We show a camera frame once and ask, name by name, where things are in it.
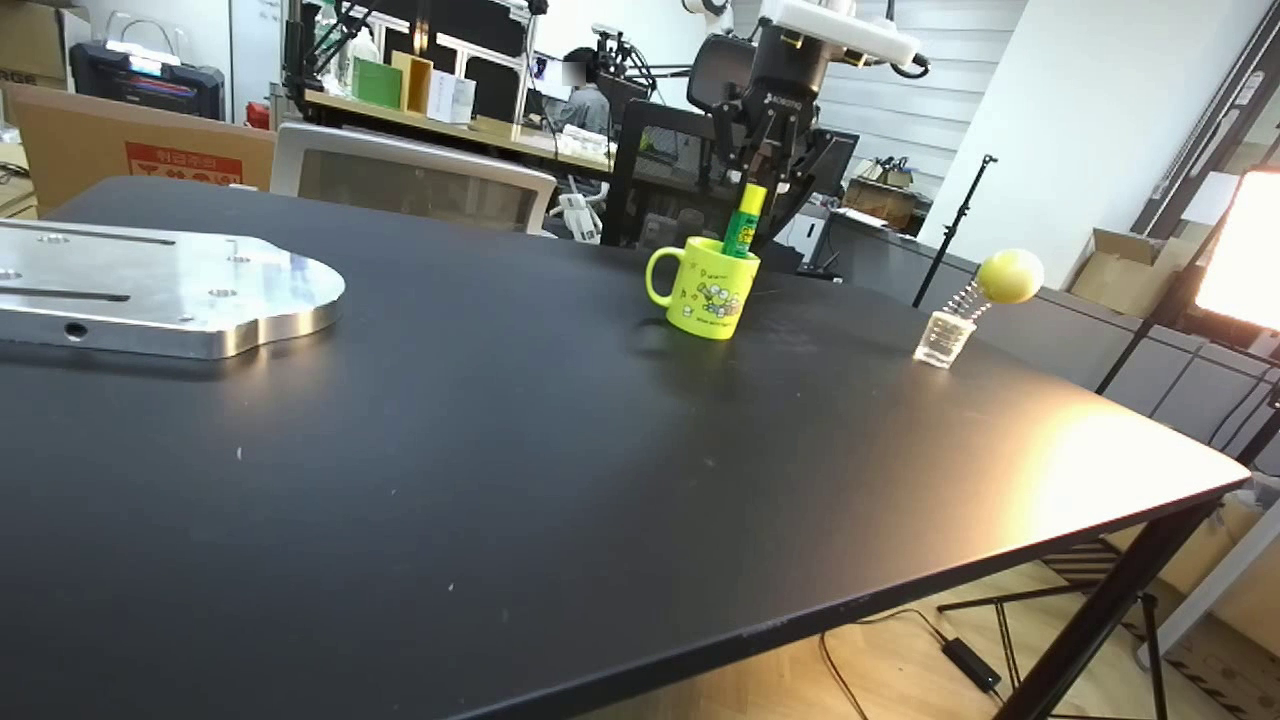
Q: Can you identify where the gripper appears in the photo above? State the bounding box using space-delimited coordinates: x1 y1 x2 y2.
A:
714 22 839 223

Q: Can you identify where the green yellow glue stick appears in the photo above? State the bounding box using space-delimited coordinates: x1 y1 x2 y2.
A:
721 183 769 260

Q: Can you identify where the yellow printed mug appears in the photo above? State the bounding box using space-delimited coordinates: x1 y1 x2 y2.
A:
645 236 762 342

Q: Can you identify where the black monitor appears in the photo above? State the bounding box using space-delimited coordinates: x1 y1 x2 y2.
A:
798 128 862 201

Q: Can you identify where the black office chair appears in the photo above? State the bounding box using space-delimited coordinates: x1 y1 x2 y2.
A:
685 33 759 114

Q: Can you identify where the brown cardboard box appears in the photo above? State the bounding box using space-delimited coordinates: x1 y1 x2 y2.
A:
842 175 918 233

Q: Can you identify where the person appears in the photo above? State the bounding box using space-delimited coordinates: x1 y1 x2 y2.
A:
544 46 614 138

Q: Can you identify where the black stand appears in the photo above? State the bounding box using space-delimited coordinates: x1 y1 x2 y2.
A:
911 153 1000 310

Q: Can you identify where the white power strip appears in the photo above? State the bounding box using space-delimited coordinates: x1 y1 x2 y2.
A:
556 191 605 245

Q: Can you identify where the small clear glass cup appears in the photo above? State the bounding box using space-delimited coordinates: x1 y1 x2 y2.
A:
912 310 978 370

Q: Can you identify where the yellow ball on spring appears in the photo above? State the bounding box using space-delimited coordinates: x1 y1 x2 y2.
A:
945 248 1046 322

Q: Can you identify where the wooden desk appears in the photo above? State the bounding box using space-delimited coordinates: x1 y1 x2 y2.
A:
300 89 614 183

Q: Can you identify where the white box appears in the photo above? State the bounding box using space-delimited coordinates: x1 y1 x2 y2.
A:
427 69 478 126

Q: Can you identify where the white grey chair backrest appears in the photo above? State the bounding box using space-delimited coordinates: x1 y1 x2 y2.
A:
269 121 558 237

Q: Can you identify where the yellow box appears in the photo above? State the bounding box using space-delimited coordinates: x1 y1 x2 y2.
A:
389 50 435 115

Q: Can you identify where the open cardboard box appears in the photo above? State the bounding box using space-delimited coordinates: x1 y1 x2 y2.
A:
1067 227 1203 320

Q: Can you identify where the green box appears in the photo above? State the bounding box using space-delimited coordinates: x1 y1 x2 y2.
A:
349 56 405 112

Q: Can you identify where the bright light panel on stand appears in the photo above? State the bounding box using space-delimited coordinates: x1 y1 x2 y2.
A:
1095 168 1280 397

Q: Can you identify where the black power brick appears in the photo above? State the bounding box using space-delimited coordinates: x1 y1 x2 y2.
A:
940 635 1004 694

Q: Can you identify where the silver metal mounting plate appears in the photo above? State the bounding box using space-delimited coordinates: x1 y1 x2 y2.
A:
0 219 347 361

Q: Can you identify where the large cardboard box red label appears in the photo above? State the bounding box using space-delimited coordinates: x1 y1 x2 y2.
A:
4 82 278 217

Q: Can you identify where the black cable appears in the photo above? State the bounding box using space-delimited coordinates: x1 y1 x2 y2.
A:
818 606 949 720

